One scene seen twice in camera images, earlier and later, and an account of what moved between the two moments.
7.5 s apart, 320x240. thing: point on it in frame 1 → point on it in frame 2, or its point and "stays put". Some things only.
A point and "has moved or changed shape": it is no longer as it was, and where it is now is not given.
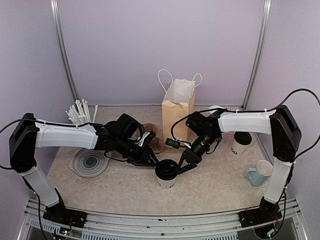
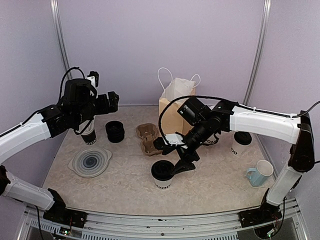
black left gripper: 145,157 → 104,107
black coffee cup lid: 243,138 stays put
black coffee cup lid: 166,169 has moved or changed shape
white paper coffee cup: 237,148 stays put
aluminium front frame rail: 226,226 stays put
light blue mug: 262,171 stays put
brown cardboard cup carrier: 157,143 stays put
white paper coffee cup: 166,184 has moved or changed shape
